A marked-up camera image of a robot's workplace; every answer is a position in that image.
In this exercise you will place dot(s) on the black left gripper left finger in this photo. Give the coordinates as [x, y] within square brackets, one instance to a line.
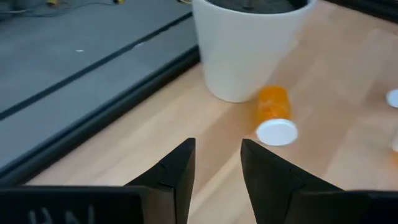
[174, 186]

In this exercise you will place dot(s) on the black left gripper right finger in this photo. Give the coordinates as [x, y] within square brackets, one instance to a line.
[267, 180]

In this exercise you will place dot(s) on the orange pill bottle white cap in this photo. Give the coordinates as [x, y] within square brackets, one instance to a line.
[273, 105]
[393, 98]

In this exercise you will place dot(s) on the dark potting soil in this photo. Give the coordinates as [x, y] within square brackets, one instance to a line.
[264, 7]

